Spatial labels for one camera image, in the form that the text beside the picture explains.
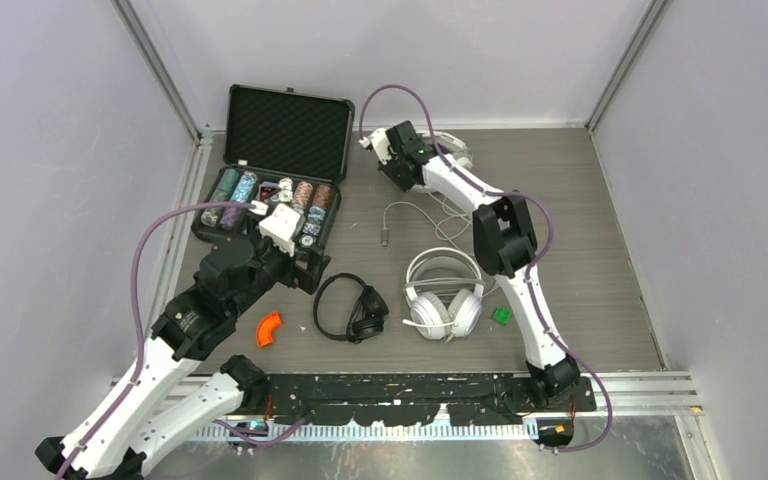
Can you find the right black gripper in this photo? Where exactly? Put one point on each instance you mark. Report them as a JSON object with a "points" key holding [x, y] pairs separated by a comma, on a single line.
{"points": [[403, 183]]}

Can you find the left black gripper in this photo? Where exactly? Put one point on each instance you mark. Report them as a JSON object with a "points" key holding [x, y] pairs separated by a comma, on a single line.
{"points": [[306, 276]]}

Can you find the black wired headphones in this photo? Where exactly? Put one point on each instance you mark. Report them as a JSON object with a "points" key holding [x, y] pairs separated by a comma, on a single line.
{"points": [[367, 316]]}

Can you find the white grey headphones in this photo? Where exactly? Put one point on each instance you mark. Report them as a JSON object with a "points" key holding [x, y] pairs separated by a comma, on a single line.
{"points": [[444, 289]]}

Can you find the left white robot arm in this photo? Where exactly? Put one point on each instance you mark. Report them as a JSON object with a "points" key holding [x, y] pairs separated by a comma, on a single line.
{"points": [[124, 437]]}

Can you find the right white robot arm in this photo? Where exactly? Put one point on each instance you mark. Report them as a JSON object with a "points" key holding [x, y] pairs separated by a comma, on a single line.
{"points": [[505, 246]]}

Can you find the orange curved plastic piece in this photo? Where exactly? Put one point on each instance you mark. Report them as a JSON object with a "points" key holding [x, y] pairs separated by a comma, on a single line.
{"points": [[264, 333]]}

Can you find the black poker chip case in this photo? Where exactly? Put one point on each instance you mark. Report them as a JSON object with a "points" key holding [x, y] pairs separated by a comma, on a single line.
{"points": [[283, 134]]}

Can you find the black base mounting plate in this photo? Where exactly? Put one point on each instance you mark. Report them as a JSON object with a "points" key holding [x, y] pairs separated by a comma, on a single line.
{"points": [[477, 399]]}

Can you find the green toy brick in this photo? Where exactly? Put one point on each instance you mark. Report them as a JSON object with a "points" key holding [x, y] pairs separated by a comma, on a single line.
{"points": [[502, 315]]}

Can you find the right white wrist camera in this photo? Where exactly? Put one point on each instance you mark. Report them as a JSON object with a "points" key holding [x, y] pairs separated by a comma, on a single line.
{"points": [[378, 142]]}

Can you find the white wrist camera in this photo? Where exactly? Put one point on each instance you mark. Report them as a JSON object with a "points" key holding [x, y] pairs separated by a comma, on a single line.
{"points": [[378, 142], [278, 228]]}

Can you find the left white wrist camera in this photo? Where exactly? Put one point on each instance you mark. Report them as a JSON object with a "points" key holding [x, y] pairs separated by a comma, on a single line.
{"points": [[278, 228]]}

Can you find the aluminium slotted rail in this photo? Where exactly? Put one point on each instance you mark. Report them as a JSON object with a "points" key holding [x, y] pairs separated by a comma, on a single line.
{"points": [[437, 430]]}

